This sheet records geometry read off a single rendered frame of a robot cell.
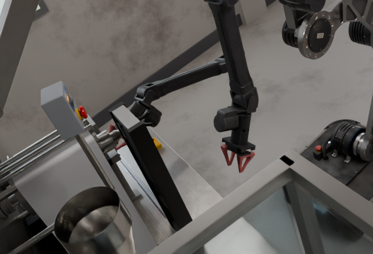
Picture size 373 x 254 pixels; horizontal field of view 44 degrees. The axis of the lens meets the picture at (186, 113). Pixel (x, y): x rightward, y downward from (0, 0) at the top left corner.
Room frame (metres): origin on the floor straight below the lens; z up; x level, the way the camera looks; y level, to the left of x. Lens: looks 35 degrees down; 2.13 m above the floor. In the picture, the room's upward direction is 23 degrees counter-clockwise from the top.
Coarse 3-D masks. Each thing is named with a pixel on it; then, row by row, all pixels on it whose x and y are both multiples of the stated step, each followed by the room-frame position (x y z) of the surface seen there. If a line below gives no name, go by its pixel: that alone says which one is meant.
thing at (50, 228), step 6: (48, 228) 0.81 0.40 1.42; (42, 234) 0.80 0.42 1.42; (48, 234) 0.80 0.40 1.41; (30, 240) 0.79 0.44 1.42; (36, 240) 0.79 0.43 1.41; (18, 246) 0.79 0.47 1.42; (24, 246) 0.79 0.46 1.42; (30, 246) 0.79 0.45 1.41; (0, 252) 0.79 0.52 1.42; (12, 252) 0.78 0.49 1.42; (18, 252) 0.78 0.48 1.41
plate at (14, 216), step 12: (0, 192) 1.23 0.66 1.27; (0, 216) 1.02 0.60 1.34; (12, 216) 1.14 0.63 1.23; (0, 228) 0.94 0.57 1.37; (12, 228) 1.04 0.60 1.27; (24, 228) 1.16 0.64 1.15; (0, 240) 0.87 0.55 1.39; (12, 240) 0.95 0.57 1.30; (24, 240) 1.06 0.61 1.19; (24, 252) 0.96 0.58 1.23
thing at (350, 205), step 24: (264, 168) 0.53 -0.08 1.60; (288, 168) 0.51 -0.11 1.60; (312, 168) 0.49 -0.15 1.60; (240, 192) 0.50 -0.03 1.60; (264, 192) 0.50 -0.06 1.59; (312, 192) 0.47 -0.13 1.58; (336, 192) 0.43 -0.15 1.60; (216, 216) 0.48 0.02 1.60; (360, 216) 0.38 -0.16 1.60; (168, 240) 0.47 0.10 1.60; (192, 240) 0.45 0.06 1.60
